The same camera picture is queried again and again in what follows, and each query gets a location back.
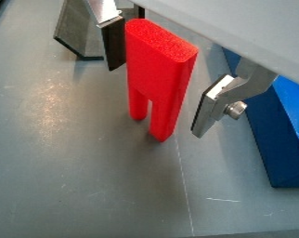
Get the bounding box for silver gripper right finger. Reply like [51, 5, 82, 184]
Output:
[190, 58, 277, 138]

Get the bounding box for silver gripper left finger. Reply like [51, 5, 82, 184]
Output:
[83, 0, 126, 71]

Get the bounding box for red square-circle peg block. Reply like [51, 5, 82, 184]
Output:
[125, 19, 198, 141]

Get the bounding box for blue shape sorter board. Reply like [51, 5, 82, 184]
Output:
[219, 46, 299, 189]

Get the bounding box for black curved holder stand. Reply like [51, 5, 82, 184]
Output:
[54, 0, 145, 60]

